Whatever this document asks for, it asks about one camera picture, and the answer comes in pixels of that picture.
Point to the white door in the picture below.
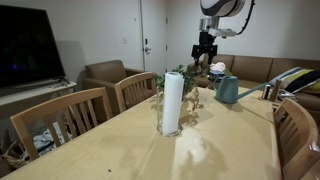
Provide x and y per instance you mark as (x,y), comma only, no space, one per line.
(153,21)

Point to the black flat screen television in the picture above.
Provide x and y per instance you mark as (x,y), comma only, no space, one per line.
(28,49)

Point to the metal paper towel holder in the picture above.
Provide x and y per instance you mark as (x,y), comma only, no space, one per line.
(167,115)

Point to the wicker basket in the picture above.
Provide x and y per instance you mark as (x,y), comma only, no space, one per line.
(15,155)

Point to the white paper towel roll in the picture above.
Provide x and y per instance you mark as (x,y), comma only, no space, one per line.
(173,90)

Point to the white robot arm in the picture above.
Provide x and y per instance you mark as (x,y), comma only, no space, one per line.
(211,12)

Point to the right wooden chair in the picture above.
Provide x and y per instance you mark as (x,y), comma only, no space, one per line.
(298,139)

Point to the striped throw pillow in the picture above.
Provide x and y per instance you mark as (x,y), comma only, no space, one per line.
(299,79)

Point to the wooden chair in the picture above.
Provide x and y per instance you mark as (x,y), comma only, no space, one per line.
(75,113)
(134,90)
(298,139)

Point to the near left wooden chair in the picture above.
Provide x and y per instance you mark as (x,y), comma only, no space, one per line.
(75,113)

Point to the small dark cylinder can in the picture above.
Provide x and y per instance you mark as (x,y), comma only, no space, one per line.
(266,91)

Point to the white tv stand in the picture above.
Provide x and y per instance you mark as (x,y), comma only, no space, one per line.
(4,100)

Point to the far left wooden chair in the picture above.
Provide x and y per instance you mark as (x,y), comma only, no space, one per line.
(134,90)

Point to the teal watering can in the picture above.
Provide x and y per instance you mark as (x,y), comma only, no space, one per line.
(226,89)

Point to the pink white cloth bundle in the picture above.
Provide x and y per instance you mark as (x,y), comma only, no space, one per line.
(219,66)

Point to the brown leather armchair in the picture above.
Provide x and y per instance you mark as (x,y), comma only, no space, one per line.
(107,74)

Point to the brown leather sofa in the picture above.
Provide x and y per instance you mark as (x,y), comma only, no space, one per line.
(252,71)

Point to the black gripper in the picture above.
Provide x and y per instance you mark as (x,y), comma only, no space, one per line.
(206,45)

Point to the green potted plant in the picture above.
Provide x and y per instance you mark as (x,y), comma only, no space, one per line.
(190,88)

